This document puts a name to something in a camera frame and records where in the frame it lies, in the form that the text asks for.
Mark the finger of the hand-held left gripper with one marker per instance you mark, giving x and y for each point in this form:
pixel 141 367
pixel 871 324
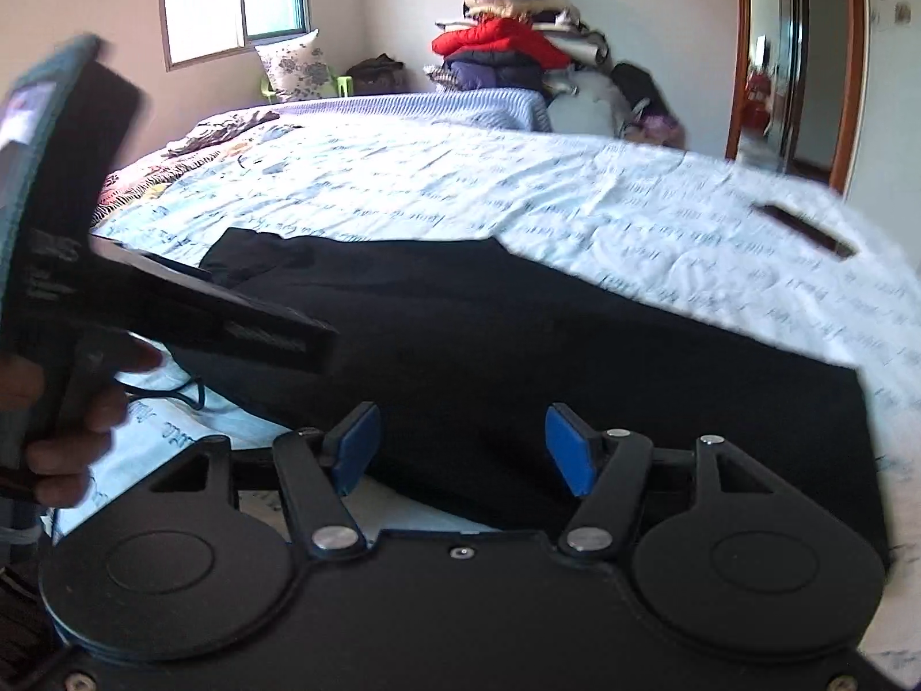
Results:
pixel 244 320

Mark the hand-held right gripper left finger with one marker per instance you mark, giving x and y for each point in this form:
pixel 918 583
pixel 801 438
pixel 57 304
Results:
pixel 356 443

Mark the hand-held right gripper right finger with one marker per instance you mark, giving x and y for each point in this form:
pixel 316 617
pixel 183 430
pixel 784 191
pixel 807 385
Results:
pixel 568 450

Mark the black pants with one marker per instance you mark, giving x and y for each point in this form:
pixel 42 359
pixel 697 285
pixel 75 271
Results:
pixel 575 345

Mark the person's left hand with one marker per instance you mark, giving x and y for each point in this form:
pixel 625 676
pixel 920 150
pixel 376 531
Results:
pixel 108 414

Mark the floral patterned quilt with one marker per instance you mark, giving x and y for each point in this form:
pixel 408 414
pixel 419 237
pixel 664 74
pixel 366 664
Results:
pixel 144 180

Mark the green plastic chair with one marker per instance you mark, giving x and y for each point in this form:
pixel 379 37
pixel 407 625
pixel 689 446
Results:
pixel 344 85

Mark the floral pillow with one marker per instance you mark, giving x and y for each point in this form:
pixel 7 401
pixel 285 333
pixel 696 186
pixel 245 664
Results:
pixel 295 65

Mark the white printed bedspread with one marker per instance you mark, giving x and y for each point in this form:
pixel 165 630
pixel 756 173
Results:
pixel 504 180

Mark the dark duffel bag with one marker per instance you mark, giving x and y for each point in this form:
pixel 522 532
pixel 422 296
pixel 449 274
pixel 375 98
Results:
pixel 378 75

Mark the blue striped blanket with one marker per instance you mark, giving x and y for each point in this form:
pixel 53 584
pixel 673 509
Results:
pixel 460 104

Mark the pink bag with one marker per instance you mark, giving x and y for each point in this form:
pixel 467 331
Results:
pixel 662 133

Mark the grey bag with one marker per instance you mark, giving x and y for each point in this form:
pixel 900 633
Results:
pixel 586 104

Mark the navy puffer jacket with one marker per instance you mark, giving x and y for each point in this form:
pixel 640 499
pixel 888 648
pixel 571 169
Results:
pixel 489 72

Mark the black backpack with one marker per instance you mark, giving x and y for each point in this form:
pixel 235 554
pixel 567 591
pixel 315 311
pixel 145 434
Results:
pixel 640 90

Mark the red puffer jacket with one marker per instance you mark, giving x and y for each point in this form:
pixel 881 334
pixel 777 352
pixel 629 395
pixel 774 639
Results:
pixel 504 39

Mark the stack of light clothes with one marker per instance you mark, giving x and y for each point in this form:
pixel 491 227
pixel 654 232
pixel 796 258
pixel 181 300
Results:
pixel 568 18

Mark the dark hallway door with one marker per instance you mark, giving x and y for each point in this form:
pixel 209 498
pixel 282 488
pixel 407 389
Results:
pixel 795 65

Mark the window with green frame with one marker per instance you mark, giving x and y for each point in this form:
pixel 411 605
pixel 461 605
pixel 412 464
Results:
pixel 230 0

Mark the wooden door frame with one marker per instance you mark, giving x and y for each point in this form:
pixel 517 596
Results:
pixel 853 50

